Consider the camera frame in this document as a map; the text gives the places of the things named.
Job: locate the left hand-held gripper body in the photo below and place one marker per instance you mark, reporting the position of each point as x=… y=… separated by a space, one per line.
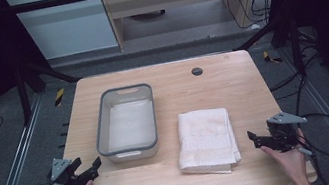
x=62 y=177

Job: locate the white basin with grey rim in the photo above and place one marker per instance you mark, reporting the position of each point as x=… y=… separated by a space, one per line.
x=127 y=123

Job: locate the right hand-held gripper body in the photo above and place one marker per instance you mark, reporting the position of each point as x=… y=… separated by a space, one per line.
x=283 y=133

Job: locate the person's right hand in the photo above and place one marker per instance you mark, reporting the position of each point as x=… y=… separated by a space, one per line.
x=291 y=162

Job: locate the yellow black striped tape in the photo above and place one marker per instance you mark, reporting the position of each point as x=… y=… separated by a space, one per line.
x=59 y=97
x=270 y=58

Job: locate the folded white towel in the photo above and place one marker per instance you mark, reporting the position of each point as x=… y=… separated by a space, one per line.
x=206 y=139

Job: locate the white cabinet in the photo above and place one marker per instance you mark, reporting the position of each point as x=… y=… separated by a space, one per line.
x=67 y=27

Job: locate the black metal stand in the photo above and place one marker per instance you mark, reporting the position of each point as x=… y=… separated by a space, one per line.
x=22 y=96
x=295 y=47

